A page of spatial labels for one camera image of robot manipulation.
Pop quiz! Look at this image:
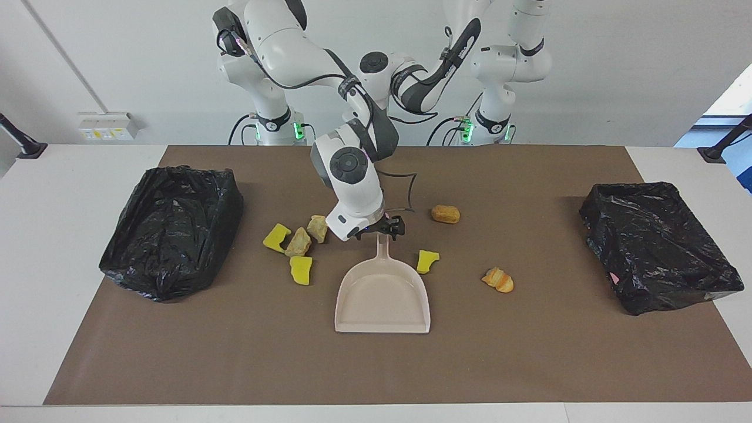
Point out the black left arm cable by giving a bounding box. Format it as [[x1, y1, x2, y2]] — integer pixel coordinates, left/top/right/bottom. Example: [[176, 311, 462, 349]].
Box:
[[441, 25, 488, 127]]

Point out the black bag lined bin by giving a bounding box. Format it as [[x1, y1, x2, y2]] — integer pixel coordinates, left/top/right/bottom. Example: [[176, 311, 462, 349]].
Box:
[[579, 182, 745, 317], [98, 166, 244, 303]]

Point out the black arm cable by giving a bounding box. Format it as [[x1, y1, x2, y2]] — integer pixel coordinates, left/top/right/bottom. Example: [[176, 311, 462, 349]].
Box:
[[441, 25, 488, 127], [214, 23, 419, 213]]

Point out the white wall conduit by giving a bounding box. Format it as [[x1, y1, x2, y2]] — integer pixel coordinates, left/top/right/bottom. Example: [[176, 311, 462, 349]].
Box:
[[22, 0, 108, 113]]

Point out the black base power cable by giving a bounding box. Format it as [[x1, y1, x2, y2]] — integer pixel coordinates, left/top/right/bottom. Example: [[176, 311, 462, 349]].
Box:
[[426, 115, 471, 146], [228, 113, 259, 146]]

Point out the beige plastic dustpan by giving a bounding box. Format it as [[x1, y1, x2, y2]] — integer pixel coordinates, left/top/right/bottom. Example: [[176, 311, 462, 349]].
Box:
[[334, 232, 431, 334]]

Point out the orange striped croissant piece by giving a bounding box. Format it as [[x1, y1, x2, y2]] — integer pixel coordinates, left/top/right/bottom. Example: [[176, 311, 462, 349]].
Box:
[[481, 267, 515, 293]]

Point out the brown table mat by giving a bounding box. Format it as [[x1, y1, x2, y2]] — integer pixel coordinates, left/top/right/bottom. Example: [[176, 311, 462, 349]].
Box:
[[43, 145, 752, 406]]

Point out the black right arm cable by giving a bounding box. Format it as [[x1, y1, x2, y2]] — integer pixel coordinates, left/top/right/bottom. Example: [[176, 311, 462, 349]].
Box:
[[214, 23, 419, 213]]

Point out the white wall socket box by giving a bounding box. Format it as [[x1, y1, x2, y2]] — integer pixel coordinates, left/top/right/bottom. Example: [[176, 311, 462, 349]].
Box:
[[78, 112, 139, 142]]

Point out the beige torn bread piece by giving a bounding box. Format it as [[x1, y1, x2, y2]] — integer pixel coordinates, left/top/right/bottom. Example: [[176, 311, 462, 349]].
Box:
[[306, 214, 329, 244]]

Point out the croissant piece with beige underside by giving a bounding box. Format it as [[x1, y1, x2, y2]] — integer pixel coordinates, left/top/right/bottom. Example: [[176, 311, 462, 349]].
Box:
[[284, 227, 313, 258]]

